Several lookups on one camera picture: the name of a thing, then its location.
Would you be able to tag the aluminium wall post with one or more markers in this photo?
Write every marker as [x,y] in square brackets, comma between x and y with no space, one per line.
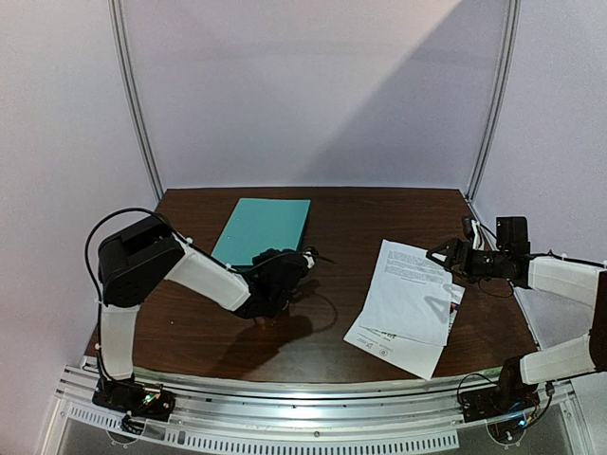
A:
[120,36]
[497,98]

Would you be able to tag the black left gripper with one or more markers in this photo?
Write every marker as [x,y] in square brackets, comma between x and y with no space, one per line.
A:
[260,262]

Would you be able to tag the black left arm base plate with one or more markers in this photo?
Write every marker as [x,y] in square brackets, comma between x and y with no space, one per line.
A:
[135,399]

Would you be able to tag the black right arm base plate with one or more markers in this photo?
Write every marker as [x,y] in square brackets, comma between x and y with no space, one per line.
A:
[496,401]

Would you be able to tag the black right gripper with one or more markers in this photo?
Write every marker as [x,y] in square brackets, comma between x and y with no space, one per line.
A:
[456,256]

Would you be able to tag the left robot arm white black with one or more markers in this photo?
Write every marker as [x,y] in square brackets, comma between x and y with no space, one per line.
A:
[135,260]

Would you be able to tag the teal file folder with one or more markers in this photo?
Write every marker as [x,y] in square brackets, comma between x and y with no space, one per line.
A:
[258,224]

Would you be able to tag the colourful printed brochure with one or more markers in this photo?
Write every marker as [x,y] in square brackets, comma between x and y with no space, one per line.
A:
[409,355]

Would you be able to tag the right aluminium wall post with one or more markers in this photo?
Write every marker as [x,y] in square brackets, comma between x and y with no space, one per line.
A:
[497,98]

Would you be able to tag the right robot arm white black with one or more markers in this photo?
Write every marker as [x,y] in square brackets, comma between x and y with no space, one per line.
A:
[581,281]

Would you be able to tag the aluminium front rail frame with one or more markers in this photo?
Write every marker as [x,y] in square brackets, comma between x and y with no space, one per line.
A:
[221,416]

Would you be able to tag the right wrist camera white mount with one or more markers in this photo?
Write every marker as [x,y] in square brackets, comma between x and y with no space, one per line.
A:
[476,232]

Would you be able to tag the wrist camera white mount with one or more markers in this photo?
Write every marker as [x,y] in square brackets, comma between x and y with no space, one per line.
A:
[313,256]
[476,232]

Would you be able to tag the left aluminium wall post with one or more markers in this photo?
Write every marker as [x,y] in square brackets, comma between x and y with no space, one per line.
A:
[120,36]

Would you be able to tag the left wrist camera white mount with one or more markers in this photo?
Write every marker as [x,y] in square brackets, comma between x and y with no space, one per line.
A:
[313,256]

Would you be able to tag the white printed text sheets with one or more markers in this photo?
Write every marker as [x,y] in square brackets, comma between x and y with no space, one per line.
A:
[409,295]

